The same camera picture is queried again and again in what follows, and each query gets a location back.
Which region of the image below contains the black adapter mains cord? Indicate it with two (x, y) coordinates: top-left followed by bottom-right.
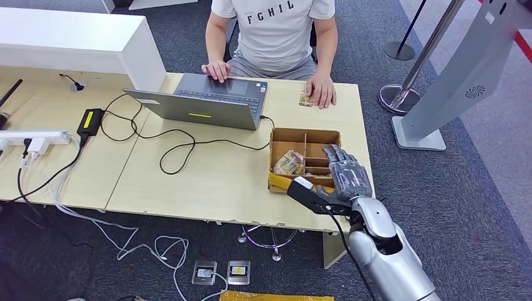
(0, 135), (88, 205)

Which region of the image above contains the chrome stool base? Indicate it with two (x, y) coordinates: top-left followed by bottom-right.
(238, 224), (299, 263)

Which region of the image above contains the black laptop power cable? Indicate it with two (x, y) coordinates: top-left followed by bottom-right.
(99, 93), (276, 176)

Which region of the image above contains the black plug with cable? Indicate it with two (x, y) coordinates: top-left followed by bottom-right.
(16, 138), (46, 227)

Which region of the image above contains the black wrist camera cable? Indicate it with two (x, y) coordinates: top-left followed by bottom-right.
(324, 208), (377, 301)

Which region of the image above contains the grey kiosk stand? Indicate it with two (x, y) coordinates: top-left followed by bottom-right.
(391, 0), (532, 152)

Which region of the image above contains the white socket cable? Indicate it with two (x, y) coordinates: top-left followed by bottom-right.
(198, 270), (230, 301)

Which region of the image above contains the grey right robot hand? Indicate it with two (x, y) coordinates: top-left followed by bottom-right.
(314, 144), (374, 205)

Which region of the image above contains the wooden compartment box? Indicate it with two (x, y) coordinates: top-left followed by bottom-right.
(268, 127), (343, 194)

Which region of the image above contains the wooden desk leg panel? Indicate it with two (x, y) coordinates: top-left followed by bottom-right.
(323, 231), (351, 270)

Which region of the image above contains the person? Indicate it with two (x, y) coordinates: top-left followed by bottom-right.
(201, 0), (339, 110)

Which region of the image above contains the black stanchion post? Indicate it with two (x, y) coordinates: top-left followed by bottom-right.
(383, 0), (429, 61)

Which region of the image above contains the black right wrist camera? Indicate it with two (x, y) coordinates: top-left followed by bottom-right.
(287, 176), (354, 216)

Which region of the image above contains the black power adapter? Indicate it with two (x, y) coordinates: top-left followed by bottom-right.
(77, 108), (105, 138)

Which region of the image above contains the chrome stanchion post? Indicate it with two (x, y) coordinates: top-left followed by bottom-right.
(378, 0), (466, 116)

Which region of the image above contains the white charger plug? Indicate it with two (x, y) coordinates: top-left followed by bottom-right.
(28, 138), (48, 158)

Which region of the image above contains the person's left hand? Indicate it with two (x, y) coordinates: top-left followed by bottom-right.
(306, 73), (337, 110)

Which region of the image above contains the silver floor socket yellow label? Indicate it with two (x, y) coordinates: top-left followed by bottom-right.
(227, 260), (252, 286)

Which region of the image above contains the yellow plastic sheet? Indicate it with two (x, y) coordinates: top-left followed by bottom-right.
(268, 172), (336, 195)

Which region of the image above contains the white power strip cable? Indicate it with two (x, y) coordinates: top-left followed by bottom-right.
(50, 135), (190, 301)

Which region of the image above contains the red barrier belt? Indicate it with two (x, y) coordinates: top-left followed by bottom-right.
(477, 0), (532, 64)

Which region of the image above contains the person's right hand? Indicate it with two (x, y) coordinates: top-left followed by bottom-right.
(201, 60), (232, 83)

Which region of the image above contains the silver floor socket white plug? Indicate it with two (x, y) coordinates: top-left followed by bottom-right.
(191, 260), (218, 286)

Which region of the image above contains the white counter partition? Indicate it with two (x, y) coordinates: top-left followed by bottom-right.
(0, 7), (168, 93)

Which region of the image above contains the grey laptop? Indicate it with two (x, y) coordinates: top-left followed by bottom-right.
(123, 73), (269, 132)

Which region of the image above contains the short black grommet cable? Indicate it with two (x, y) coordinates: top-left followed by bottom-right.
(59, 73), (84, 89)

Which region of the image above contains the black stick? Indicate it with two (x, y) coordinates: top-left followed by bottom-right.
(0, 78), (24, 110)

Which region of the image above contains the yellow floor tape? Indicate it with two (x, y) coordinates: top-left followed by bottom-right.
(219, 290), (336, 301)

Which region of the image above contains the white power strip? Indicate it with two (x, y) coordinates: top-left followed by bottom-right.
(0, 130), (72, 147)

